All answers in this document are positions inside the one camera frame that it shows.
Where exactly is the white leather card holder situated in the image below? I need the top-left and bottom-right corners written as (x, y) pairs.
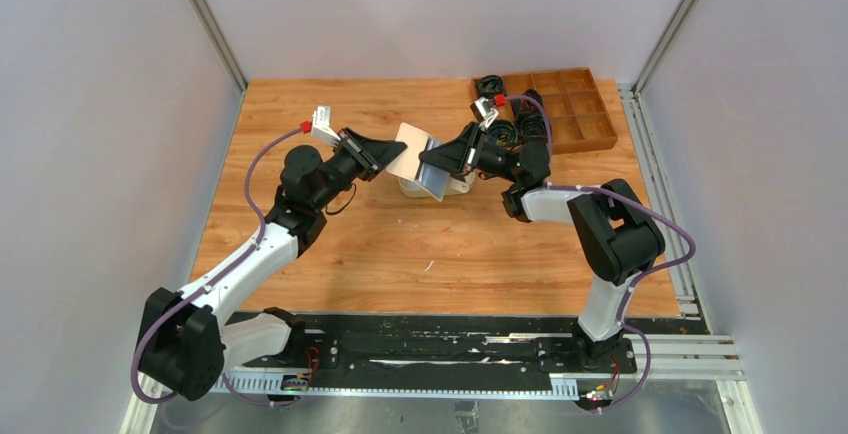
top-left (385, 123), bottom-right (453, 194)

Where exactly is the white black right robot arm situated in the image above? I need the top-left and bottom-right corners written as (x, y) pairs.
top-left (419, 122), bottom-right (665, 371)

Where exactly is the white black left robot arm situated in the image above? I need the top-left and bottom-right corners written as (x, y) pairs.
top-left (130, 128), bottom-right (407, 404)

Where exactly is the rolled green black tie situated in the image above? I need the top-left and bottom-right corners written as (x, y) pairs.
top-left (487, 119), bottom-right (519, 148)

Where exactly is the cream oval plastic tray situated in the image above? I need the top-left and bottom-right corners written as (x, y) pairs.
top-left (398, 174), bottom-right (475, 202)

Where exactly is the wooden compartment organizer box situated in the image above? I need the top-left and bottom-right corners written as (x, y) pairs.
top-left (470, 67), bottom-right (618, 155)

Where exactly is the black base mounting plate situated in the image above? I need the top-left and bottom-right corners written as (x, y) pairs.
top-left (302, 313), bottom-right (727, 400)

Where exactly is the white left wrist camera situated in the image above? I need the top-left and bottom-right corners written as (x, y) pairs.
top-left (310, 105), bottom-right (341, 148)

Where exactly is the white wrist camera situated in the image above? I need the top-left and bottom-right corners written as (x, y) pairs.
top-left (310, 105), bottom-right (341, 148)
top-left (470, 97), bottom-right (499, 131)

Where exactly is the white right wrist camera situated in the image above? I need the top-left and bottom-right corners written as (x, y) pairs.
top-left (470, 97), bottom-right (499, 131)

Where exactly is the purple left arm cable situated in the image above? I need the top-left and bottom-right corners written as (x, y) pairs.
top-left (129, 124), bottom-right (313, 409)

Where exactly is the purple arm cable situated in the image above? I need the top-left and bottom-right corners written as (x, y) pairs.
top-left (129, 124), bottom-right (313, 409)
top-left (493, 93), bottom-right (697, 414)

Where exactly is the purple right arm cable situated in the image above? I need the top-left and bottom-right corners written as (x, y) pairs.
top-left (493, 93), bottom-right (697, 414)

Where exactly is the aluminium rail frame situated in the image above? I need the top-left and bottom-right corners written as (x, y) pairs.
top-left (130, 96), bottom-right (742, 416)

